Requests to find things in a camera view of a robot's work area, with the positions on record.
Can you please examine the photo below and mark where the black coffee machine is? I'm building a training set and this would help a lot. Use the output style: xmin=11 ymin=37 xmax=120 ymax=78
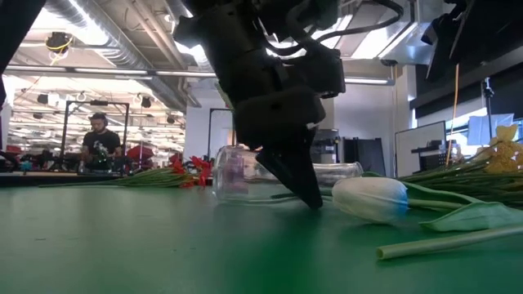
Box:
xmin=309 ymin=128 xmax=342 ymax=165

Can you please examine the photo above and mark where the black tripod stand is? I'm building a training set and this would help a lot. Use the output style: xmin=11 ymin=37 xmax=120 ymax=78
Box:
xmin=481 ymin=76 xmax=498 ymax=142

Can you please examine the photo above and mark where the black ceiling dome camera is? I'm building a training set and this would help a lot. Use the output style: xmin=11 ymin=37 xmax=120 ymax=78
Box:
xmin=44 ymin=31 xmax=75 ymax=55

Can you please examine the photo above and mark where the pink ribbed glass vase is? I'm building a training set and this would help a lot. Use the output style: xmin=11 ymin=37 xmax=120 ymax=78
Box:
xmin=223 ymin=151 xmax=251 ymax=196

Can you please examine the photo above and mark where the black desk with perforated panel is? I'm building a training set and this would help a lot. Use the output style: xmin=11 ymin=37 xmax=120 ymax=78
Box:
xmin=410 ymin=140 xmax=459 ymax=177

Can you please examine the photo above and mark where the white reflector panel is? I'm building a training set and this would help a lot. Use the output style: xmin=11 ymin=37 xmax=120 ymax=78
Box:
xmin=467 ymin=113 xmax=516 ymax=147

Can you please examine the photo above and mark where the black background station frame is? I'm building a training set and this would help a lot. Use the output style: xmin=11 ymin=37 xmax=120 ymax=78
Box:
xmin=60 ymin=99 xmax=131 ymax=172

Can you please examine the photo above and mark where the green table mat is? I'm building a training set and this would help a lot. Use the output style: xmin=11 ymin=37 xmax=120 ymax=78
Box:
xmin=0 ymin=185 xmax=523 ymax=294

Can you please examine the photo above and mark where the yellow artificial flower bunch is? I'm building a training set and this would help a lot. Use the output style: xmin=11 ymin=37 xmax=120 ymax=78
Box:
xmin=398 ymin=124 xmax=523 ymax=207

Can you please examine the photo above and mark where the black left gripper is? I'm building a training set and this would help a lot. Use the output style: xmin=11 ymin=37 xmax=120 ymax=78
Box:
xmin=216 ymin=44 xmax=327 ymax=211

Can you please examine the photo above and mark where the clear glass vase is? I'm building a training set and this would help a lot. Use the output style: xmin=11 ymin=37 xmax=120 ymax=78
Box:
xmin=211 ymin=145 xmax=364 ymax=205

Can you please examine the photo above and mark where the red artificial flower bunch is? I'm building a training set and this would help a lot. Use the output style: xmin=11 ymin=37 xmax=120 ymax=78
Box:
xmin=38 ymin=154 xmax=215 ymax=190

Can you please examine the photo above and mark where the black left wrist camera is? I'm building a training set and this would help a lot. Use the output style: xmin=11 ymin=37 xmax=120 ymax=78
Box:
xmin=285 ymin=42 xmax=347 ymax=100

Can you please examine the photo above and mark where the white board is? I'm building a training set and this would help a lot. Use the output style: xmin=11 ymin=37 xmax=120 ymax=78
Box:
xmin=394 ymin=120 xmax=448 ymax=179

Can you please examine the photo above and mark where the yellow hanging cable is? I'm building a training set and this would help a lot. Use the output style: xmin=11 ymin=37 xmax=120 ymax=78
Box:
xmin=444 ymin=63 xmax=461 ymax=167

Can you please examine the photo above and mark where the person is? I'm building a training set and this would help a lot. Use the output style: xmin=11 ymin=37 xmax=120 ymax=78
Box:
xmin=80 ymin=112 xmax=123 ymax=173

